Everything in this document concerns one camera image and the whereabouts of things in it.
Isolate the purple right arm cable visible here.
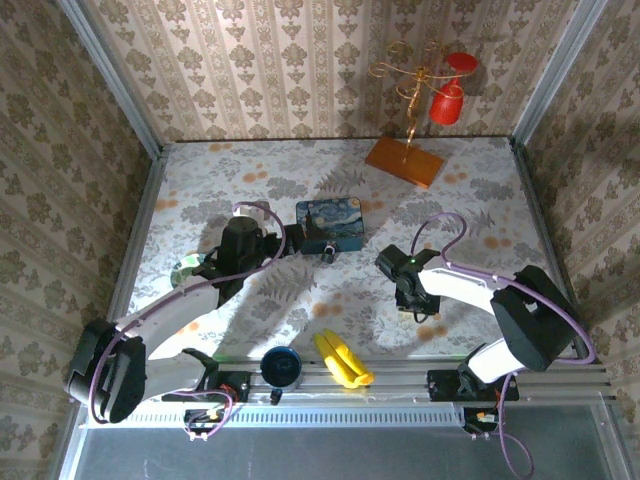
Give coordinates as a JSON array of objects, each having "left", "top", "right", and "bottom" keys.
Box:
[{"left": 413, "top": 212, "right": 599, "bottom": 476}]

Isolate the gold wire glass holder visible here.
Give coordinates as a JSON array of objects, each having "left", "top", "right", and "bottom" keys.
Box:
[{"left": 363, "top": 39, "right": 446, "bottom": 190}]

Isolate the slotted grey cable duct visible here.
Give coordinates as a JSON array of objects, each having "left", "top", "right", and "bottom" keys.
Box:
[{"left": 82, "top": 404, "right": 464, "bottom": 429}]

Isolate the yellow banana bunch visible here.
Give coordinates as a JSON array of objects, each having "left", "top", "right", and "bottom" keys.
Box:
[{"left": 313, "top": 328, "right": 376, "bottom": 390}]

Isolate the dark blue round bowl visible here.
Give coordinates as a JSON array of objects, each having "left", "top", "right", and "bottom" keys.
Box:
[{"left": 259, "top": 346, "right": 304, "bottom": 390}]

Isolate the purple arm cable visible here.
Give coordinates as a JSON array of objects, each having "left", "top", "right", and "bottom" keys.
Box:
[
  {"left": 413, "top": 212, "right": 599, "bottom": 476},
  {"left": 87, "top": 201, "right": 288, "bottom": 442}
]

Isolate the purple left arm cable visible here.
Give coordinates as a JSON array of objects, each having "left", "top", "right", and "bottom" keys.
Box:
[{"left": 87, "top": 201, "right": 288, "bottom": 442}]

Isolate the aluminium frame rail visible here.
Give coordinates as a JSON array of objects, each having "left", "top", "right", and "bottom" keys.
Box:
[{"left": 74, "top": 357, "right": 614, "bottom": 402}]

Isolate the grey metal sheet panel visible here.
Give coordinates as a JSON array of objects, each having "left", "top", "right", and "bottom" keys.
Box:
[{"left": 59, "top": 427, "right": 632, "bottom": 480}]

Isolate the aluminium frame post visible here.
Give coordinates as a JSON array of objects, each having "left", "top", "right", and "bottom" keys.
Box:
[
  {"left": 57, "top": 0, "right": 166, "bottom": 157},
  {"left": 509, "top": 0, "right": 609, "bottom": 146}
]

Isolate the blue starry night box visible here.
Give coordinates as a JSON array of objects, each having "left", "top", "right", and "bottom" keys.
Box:
[{"left": 294, "top": 197, "right": 366, "bottom": 255}]

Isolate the red wine glass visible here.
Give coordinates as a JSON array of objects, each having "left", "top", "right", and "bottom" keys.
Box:
[{"left": 428, "top": 51, "right": 480, "bottom": 126}]

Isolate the black connector box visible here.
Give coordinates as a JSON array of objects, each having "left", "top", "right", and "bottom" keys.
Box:
[
  {"left": 462, "top": 407, "right": 504, "bottom": 434},
  {"left": 183, "top": 407, "right": 226, "bottom": 434}
]

